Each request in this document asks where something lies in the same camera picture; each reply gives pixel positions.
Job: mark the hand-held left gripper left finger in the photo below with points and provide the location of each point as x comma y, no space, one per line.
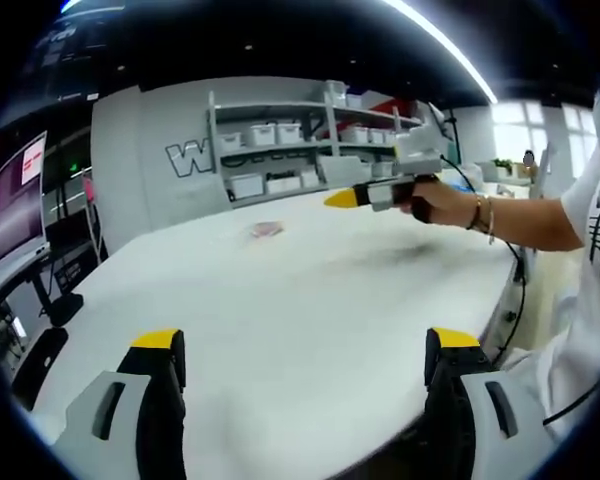
157,425

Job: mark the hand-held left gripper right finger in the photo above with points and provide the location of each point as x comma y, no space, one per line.
452,425

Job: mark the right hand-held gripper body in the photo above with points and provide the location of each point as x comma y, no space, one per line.
420,157

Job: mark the clear resealable bag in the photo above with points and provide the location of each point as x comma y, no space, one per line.
265,230

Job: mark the white paper bag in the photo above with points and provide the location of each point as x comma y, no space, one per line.
472,172

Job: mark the person's right hand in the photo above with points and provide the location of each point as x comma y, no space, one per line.
445,205

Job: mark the blue plastic packet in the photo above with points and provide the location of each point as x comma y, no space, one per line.
464,188

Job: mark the green potted plant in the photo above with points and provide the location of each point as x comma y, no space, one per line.
502,163

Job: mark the white office desk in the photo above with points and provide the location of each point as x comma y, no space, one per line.
510,187

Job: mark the bright window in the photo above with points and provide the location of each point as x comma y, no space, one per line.
510,120

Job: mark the long ceiling light strip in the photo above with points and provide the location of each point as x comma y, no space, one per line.
450,45

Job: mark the black office chair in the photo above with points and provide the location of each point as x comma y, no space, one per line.
40,365

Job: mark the row of white storage bins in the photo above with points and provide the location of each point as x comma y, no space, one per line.
262,134

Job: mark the grey metal shelving unit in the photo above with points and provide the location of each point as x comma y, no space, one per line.
270,106

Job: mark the grey standing desk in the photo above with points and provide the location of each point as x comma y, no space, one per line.
10,282

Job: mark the white thin stand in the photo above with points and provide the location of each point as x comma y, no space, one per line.
96,225

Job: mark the pink hanging tag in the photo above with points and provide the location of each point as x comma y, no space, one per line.
89,190

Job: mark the computer monitor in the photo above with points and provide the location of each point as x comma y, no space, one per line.
15,210

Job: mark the green exit sign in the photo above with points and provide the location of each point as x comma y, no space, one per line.
74,165

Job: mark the dark hanging screen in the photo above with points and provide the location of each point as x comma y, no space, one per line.
75,40

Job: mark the grey wall lettering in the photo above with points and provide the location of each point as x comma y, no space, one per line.
187,159

